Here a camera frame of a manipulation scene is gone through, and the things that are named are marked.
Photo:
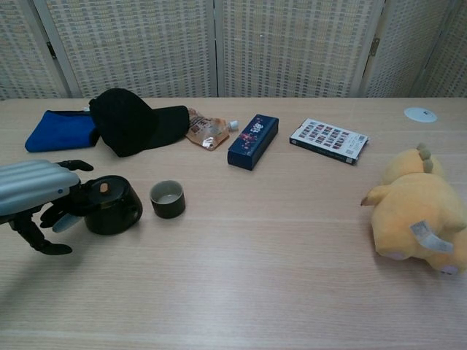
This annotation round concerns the flat box with picture grid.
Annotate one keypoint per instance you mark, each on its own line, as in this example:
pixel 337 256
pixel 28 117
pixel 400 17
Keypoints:
pixel 328 138

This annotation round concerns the long navy blue box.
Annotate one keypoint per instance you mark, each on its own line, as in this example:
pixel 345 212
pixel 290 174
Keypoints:
pixel 251 142

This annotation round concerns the orange spouted drink pouch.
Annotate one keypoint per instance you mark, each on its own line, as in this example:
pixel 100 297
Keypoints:
pixel 208 131

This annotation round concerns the yellow plush toy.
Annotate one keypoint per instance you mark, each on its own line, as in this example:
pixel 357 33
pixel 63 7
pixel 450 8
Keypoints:
pixel 412 208

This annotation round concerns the small dark green teacup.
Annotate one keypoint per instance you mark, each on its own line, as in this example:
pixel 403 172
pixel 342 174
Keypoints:
pixel 168 209

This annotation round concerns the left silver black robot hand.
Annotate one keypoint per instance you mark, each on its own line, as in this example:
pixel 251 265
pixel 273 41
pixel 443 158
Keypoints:
pixel 33 186

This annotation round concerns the woven folding screen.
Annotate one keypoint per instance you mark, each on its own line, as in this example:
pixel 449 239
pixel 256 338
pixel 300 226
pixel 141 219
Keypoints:
pixel 146 47

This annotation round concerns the black baseball cap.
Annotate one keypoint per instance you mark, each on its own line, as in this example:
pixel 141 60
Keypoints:
pixel 124 124

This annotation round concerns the brass screen hinge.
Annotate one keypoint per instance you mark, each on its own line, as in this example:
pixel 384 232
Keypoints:
pixel 375 46
pixel 51 50

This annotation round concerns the blue folded cloth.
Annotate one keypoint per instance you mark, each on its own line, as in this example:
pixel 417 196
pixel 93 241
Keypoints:
pixel 54 133

